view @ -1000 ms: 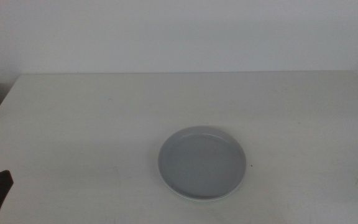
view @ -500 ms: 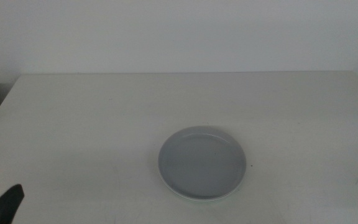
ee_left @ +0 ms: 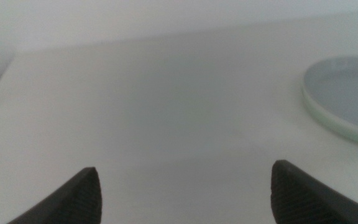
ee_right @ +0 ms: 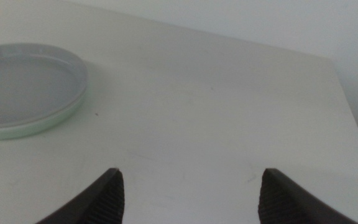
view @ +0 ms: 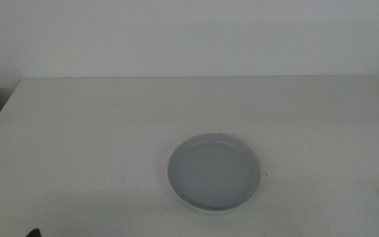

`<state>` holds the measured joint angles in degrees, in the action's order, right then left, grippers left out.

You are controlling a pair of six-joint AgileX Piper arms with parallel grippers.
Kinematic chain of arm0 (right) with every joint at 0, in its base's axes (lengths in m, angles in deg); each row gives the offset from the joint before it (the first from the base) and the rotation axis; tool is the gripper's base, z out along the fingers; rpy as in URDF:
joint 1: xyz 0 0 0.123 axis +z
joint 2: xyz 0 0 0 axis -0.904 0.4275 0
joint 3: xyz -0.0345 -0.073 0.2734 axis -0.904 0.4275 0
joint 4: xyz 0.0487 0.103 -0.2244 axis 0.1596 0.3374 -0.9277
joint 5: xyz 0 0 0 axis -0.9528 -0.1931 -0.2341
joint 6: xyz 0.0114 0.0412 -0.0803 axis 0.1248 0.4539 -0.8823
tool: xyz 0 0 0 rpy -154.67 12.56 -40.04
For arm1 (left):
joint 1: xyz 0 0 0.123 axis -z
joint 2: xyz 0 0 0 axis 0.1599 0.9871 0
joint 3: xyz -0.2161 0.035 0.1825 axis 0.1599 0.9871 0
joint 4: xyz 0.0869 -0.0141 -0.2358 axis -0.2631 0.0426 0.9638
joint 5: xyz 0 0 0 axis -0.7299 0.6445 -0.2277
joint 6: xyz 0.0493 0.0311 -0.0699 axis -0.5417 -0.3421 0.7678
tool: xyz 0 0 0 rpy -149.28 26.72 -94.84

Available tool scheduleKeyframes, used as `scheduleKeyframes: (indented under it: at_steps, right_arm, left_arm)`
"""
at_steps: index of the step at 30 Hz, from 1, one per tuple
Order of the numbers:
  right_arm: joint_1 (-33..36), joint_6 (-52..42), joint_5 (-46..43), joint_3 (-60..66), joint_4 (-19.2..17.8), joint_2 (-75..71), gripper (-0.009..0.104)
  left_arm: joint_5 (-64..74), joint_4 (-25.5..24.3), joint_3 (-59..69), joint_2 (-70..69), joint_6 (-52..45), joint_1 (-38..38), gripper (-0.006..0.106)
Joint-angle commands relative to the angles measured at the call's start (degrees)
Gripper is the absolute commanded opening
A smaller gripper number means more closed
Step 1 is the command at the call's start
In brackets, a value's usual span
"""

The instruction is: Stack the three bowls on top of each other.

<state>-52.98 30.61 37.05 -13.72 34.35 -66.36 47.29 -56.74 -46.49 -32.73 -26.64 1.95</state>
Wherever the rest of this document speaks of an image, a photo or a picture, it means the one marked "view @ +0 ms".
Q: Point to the grey shallow bowl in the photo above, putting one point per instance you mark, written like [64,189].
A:
[214,171]

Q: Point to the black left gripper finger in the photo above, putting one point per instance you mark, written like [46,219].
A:
[34,233]

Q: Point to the white shallow bowl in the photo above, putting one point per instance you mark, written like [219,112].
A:
[209,211]

